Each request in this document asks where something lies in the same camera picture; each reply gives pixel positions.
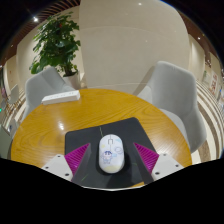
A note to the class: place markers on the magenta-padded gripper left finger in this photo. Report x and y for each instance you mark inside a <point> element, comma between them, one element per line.
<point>63,165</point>

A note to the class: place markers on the black mouse pad green lines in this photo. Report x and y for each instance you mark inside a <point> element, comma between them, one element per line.
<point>86,136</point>

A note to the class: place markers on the grey shell chair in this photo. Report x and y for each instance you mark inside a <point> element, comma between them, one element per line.
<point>175,96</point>
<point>43,85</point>

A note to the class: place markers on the grey green lounge chair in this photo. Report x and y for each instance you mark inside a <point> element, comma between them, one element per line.
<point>4,141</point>

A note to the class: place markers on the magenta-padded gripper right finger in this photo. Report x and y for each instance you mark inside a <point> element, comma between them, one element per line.
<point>156,165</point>

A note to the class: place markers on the green potted plant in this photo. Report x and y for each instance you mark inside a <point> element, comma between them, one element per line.
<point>56,43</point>

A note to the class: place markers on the white printed computer mouse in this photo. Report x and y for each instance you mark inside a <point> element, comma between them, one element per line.
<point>111,155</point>

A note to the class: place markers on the red white standing sign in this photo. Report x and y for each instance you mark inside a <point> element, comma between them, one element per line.
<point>214,84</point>

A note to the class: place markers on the small white chair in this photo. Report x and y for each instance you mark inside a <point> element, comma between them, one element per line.
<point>14,95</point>

